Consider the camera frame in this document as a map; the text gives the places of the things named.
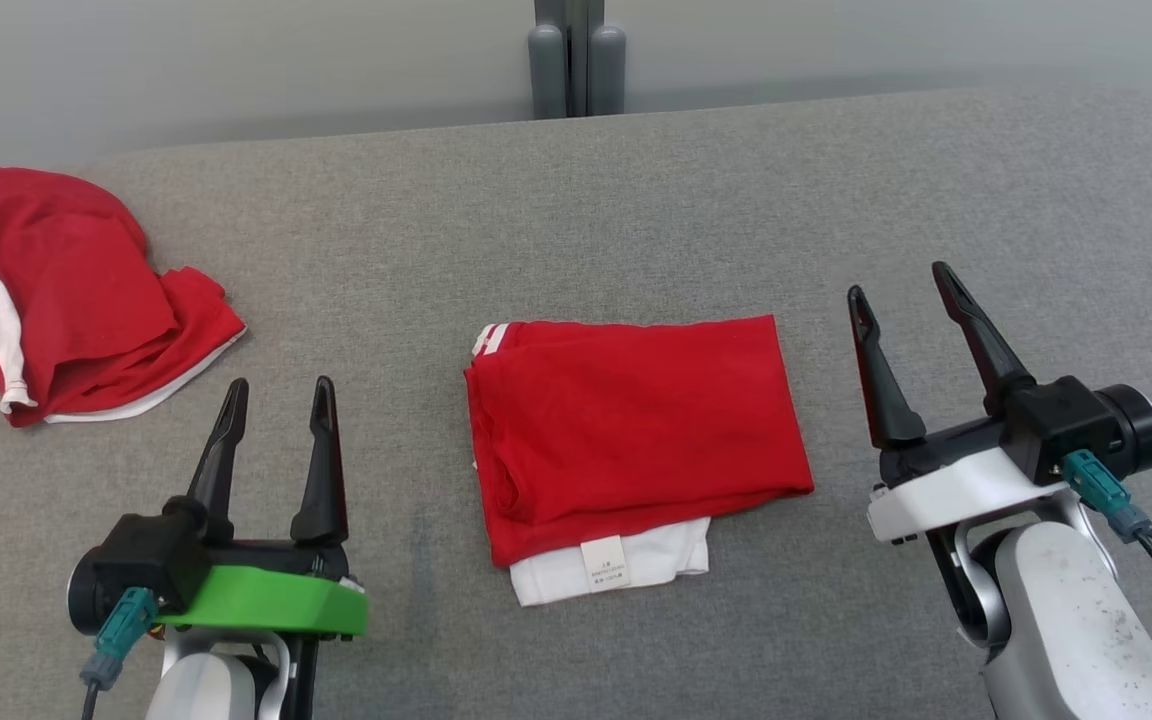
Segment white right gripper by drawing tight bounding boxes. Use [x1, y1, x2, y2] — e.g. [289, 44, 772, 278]
[847, 261, 1072, 546]

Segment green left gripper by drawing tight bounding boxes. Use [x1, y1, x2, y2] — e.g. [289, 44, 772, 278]
[154, 376, 370, 638]

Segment red shorts with white stripe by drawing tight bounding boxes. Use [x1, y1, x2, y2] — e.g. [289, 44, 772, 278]
[0, 167, 247, 429]

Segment red jersey with white sleeves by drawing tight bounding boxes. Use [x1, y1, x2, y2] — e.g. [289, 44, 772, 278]
[463, 315, 816, 608]

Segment black cable with teal connector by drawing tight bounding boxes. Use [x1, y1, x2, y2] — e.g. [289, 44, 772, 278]
[1061, 450, 1152, 673]
[79, 587, 159, 720]

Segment grey partition post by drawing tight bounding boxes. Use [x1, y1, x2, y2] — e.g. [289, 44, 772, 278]
[528, 0, 628, 119]

